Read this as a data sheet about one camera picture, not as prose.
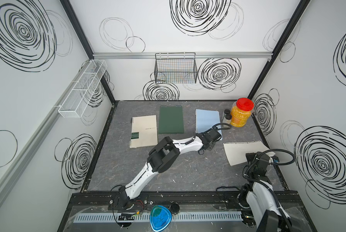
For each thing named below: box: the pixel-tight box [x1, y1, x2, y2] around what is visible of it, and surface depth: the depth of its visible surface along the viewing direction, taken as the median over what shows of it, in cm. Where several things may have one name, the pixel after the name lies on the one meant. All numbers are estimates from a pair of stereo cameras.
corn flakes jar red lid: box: [236, 97, 255, 112], surface depth 95 cm
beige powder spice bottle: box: [222, 114, 232, 125], surface depth 101 cm
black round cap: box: [169, 202, 181, 215], surface depth 65 cm
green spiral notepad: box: [158, 105, 185, 134], surface depth 111 cm
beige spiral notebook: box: [129, 115, 159, 149], surface depth 104 cm
